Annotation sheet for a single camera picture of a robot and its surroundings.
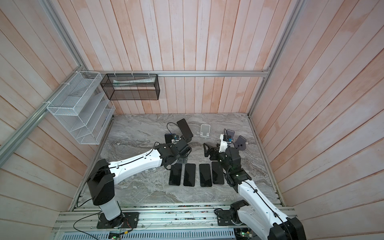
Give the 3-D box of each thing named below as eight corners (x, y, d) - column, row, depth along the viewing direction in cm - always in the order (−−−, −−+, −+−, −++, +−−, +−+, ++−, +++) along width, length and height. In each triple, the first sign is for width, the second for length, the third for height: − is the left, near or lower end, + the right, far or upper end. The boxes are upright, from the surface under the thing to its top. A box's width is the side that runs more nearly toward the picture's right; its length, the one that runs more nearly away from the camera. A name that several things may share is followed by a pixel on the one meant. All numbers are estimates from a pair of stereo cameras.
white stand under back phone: (200, 137, 109) (200, 132, 104) (199, 130, 114) (200, 124, 108) (209, 137, 109) (211, 132, 104) (209, 130, 114) (210, 124, 108)
